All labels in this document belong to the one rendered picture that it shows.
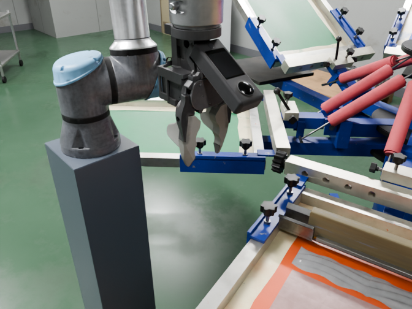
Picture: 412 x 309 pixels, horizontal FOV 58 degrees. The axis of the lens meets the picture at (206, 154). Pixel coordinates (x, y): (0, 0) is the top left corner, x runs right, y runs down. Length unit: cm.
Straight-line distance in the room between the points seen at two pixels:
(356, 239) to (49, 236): 206
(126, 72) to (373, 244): 72
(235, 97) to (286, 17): 180
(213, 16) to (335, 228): 66
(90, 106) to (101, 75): 8
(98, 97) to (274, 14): 151
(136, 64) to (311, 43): 142
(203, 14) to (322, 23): 188
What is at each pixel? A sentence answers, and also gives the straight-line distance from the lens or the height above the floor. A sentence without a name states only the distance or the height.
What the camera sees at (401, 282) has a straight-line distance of 105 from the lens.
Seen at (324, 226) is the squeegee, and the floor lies 103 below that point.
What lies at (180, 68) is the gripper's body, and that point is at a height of 150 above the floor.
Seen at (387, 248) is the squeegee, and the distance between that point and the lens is 100.
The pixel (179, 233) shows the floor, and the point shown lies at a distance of 250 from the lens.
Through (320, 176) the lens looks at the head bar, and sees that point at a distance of 122.
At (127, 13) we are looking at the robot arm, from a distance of 93.
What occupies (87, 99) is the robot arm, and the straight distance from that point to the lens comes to 91.
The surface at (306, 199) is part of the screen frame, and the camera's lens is 120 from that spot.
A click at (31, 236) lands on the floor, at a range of 271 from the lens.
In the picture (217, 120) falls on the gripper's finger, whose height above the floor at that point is 142.
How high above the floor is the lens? 167
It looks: 30 degrees down
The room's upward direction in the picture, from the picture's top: straight up
